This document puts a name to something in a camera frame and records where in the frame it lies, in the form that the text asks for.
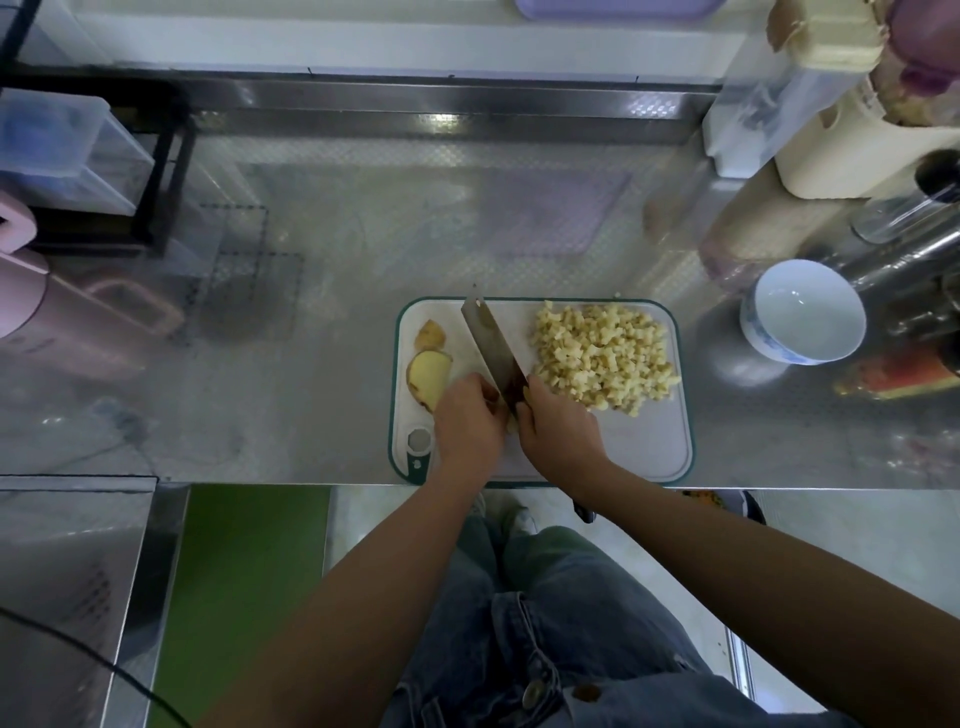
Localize person's right hand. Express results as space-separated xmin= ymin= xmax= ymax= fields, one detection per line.
xmin=516 ymin=375 xmax=614 ymax=494

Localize person's left hand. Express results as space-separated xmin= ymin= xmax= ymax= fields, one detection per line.
xmin=429 ymin=373 xmax=512 ymax=489

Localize pile of yellow potato slices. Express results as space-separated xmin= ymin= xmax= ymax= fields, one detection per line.
xmin=405 ymin=319 xmax=455 ymax=414

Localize steel cleaver knife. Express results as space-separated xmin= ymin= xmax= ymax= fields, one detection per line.
xmin=459 ymin=295 xmax=530 ymax=404

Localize pile of diced potato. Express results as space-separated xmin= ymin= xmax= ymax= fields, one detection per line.
xmin=529 ymin=300 xmax=683 ymax=419

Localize white bowl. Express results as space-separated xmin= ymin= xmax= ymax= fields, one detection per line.
xmin=739 ymin=258 xmax=869 ymax=368

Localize person's right forearm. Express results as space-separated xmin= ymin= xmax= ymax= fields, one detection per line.
xmin=585 ymin=457 xmax=960 ymax=728

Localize person's left forearm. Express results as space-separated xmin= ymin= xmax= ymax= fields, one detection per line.
xmin=202 ymin=465 xmax=485 ymax=728

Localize metal bowl with scraps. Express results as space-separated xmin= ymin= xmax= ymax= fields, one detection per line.
xmin=682 ymin=487 xmax=767 ymax=527

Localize person's blue jeans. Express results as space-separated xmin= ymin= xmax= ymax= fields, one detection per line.
xmin=375 ymin=510 xmax=864 ymax=728

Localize white cutting board green rim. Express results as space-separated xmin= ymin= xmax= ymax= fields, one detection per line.
xmin=388 ymin=295 xmax=698 ymax=486

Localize green mat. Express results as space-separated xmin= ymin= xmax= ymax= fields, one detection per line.
xmin=147 ymin=483 xmax=335 ymax=728

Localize black metal rack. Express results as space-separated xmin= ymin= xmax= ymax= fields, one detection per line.
xmin=0 ymin=0 xmax=197 ymax=257

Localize glass jar red lid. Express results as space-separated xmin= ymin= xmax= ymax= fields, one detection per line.
xmin=885 ymin=277 xmax=960 ymax=339

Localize cream plastic canister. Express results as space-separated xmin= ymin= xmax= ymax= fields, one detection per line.
xmin=774 ymin=82 xmax=960 ymax=201

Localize clear container cream lid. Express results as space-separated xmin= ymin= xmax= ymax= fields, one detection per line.
xmin=702 ymin=0 xmax=887 ymax=180

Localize glass bottle black cap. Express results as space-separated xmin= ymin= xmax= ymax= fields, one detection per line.
xmin=850 ymin=147 xmax=960 ymax=246

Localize pink kettle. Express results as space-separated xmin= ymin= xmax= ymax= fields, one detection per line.
xmin=0 ymin=187 xmax=189 ymax=377

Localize steel bin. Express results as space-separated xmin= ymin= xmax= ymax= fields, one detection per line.
xmin=0 ymin=475 xmax=194 ymax=728

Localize purple plastic cutting board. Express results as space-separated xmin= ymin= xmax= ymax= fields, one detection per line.
xmin=513 ymin=0 xmax=729 ymax=21

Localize clear plastic storage box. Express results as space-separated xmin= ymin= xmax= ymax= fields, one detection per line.
xmin=0 ymin=87 xmax=156 ymax=218

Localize purple lid food container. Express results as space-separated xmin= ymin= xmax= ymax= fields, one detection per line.
xmin=870 ymin=0 xmax=960 ymax=128

